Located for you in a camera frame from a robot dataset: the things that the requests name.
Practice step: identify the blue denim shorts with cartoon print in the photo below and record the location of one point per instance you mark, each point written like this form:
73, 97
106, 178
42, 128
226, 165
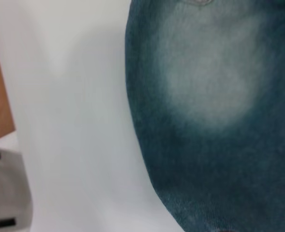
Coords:
217, 120

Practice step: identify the white tablecloth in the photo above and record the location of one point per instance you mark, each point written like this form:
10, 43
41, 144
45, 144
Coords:
72, 120

